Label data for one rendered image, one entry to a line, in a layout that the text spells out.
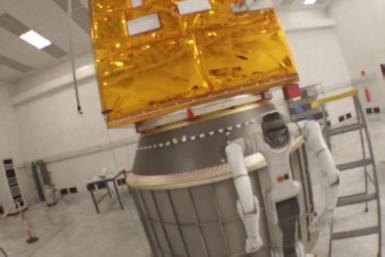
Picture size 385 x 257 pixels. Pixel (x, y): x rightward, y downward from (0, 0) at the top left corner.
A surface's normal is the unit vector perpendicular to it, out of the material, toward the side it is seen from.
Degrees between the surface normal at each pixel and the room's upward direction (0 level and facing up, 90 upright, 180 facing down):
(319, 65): 90
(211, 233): 90
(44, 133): 90
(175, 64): 87
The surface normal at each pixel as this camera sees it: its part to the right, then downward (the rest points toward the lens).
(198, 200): -0.25, 0.00
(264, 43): -0.01, -0.08
